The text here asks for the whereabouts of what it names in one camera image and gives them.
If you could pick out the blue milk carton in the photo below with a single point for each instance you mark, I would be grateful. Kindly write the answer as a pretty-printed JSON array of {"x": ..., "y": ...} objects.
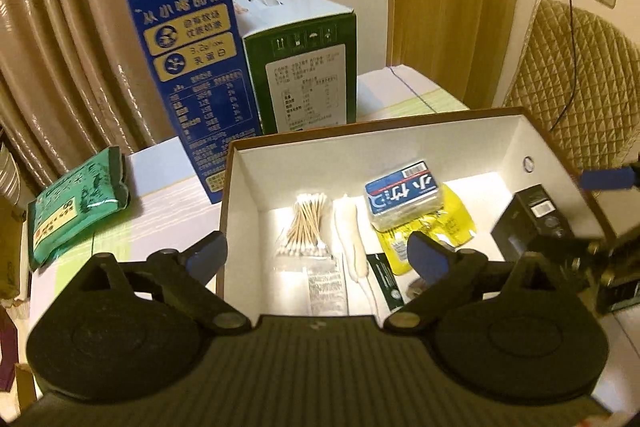
[{"x": 195, "y": 72}]

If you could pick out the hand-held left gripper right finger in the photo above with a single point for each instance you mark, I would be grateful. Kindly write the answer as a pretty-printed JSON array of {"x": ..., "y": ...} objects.
[{"x": 427, "y": 257}]

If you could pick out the yellow packet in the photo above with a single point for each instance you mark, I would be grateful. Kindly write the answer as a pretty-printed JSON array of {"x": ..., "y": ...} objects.
[{"x": 455, "y": 222}]

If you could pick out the brown cardboard box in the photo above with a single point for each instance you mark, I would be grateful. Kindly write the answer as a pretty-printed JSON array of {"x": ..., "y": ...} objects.
[{"x": 450, "y": 142}]

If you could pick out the golden yellow curtain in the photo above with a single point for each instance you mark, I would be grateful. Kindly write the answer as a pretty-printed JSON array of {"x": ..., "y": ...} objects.
[{"x": 450, "y": 7}]

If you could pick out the stack of bowls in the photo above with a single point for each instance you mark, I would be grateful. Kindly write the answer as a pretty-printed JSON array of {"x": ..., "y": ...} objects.
[{"x": 9, "y": 169}]

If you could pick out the quilted chair cover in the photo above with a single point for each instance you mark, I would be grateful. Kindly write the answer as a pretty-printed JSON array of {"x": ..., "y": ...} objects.
[{"x": 575, "y": 72}]

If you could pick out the brown scrunchie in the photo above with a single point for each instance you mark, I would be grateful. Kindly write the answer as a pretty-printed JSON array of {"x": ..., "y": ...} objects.
[{"x": 415, "y": 291}]

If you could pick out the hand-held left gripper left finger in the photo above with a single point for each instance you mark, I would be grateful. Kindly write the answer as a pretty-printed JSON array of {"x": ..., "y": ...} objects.
[{"x": 205, "y": 252}]

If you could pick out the bag of cotton swabs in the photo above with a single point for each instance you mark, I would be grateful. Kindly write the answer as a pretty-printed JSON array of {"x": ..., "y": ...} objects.
[{"x": 305, "y": 222}]

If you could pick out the black product box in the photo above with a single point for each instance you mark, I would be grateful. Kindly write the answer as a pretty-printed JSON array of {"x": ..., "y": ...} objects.
[{"x": 525, "y": 217}]

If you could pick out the green wet wipes packet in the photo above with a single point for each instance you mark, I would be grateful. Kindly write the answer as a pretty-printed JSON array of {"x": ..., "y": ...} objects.
[{"x": 70, "y": 207}]

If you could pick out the dark wooden tray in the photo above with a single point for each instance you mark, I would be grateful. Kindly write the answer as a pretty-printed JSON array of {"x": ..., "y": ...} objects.
[{"x": 7, "y": 347}]

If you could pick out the white tube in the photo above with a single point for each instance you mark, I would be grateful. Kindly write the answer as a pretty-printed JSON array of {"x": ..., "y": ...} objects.
[{"x": 327, "y": 287}]

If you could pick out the beige pleated curtain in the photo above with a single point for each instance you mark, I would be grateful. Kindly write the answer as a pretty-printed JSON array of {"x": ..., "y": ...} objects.
[{"x": 75, "y": 7}]

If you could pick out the clear box with blue label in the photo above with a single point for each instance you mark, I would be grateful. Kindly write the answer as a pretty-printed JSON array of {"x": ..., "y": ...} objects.
[{"x": 405, "y": 194}]

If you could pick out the dark green tube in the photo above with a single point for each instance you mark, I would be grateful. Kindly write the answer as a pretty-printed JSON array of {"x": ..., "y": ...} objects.
[{"x": 385, "y": 277}]

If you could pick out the green and white carton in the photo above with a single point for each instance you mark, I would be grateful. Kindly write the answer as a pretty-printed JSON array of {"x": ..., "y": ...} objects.
[{"x": 305, "y": 77}]

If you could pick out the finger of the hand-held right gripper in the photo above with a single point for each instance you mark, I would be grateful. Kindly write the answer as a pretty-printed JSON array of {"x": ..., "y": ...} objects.
[
  {"x": 560, "y": 243},
  {"x": 605, "y": 178}
]

